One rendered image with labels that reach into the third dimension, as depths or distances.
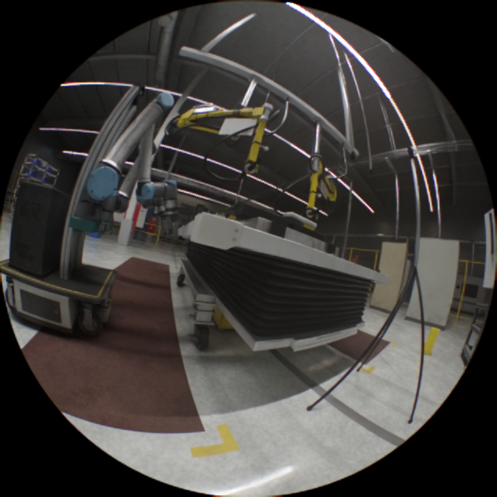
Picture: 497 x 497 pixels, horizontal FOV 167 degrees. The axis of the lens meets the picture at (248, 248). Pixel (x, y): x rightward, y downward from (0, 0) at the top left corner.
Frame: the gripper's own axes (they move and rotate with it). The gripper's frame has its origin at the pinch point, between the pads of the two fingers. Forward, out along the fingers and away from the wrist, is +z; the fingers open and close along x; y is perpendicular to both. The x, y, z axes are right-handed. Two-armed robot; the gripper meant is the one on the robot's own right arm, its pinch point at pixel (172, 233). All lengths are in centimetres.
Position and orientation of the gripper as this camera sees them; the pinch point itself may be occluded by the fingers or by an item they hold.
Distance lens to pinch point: 114.5
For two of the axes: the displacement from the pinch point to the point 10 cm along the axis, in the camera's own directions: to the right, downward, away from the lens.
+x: 6.7, 2.6, -6.9
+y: -7.4, 2.2, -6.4
